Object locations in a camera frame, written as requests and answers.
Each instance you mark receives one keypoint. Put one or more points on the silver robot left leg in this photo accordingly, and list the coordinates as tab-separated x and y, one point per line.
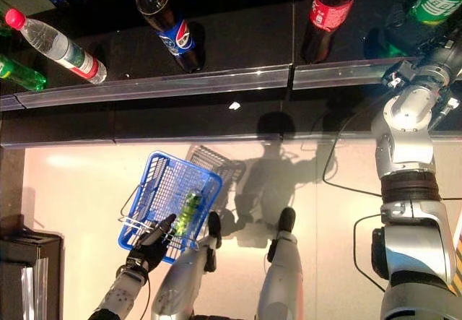
180	280

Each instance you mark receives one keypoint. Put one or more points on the blue plastic shopping basket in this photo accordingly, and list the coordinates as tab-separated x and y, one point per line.
169	175

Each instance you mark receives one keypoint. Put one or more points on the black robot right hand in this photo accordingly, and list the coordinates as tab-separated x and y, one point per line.
408	34

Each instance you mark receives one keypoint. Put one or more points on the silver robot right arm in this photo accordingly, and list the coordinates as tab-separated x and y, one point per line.
408	146

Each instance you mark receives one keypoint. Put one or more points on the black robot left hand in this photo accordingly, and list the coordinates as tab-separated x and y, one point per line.
151	251

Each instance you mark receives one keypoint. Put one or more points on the clear water bottle red cap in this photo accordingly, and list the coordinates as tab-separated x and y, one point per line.
54	45

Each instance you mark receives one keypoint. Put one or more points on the Pepsi cola bottle blue cap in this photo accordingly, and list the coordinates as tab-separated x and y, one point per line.
173	38

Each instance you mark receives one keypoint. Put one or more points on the silver robot leg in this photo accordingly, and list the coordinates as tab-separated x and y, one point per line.
180	280
281	280

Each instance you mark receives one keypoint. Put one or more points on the black cabinet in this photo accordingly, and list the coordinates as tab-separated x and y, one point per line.
21	262

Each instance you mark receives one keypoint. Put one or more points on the orange striped floor strip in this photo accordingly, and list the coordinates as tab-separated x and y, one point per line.
459	262

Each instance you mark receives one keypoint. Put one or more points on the silver robot right leg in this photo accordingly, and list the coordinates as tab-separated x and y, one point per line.
281	280

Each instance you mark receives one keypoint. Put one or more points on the Coca-Cola bottle red label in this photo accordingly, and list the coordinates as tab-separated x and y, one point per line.
325	13

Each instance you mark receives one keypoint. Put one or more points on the green plastic soda bottle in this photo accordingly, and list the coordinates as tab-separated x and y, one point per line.
187	211
3	24
436	5
21	74

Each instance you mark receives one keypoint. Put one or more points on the white paper scrap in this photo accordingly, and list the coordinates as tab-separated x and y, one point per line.
234	105

